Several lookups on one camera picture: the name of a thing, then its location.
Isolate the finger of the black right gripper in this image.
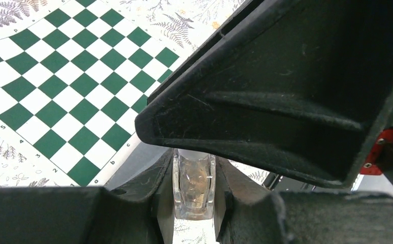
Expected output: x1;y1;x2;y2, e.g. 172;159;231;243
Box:
135;1;393;188

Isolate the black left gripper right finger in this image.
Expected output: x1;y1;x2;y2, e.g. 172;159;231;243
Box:
214;157;393;243

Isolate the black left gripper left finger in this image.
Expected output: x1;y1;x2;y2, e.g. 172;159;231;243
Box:
0;149;174;243

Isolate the clear nail polish bottle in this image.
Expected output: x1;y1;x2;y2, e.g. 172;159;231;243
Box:
172;148;216;221

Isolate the floral tablecloth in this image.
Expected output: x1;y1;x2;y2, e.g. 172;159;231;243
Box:
0;0;271;244

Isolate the green white chess mat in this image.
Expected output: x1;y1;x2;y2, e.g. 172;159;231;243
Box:
0;0;187;188

